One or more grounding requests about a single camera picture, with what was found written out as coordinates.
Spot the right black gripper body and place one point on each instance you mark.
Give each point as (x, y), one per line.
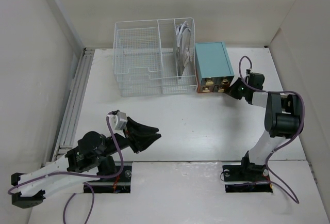
(241, 91)

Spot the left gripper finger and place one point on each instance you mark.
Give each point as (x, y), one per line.
(141, 142)
(137, 130)

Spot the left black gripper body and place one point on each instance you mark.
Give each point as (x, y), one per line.
(123, 142)

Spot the grey setup guide booklet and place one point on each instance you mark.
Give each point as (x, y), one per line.
(183, 50)

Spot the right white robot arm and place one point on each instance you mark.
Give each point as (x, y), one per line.
(284, 119)

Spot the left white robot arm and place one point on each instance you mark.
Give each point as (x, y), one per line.
(95, 157)

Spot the teal wooden drawer box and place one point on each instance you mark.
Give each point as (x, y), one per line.
(213, 67)

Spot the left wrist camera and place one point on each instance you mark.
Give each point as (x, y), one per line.
(117, 120)

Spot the aluminium rail frame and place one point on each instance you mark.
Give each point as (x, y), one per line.
(68, 125)

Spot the white wire desk organizer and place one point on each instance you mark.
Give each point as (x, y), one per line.
(144, 58)

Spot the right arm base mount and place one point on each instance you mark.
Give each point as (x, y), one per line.
(240, 178)

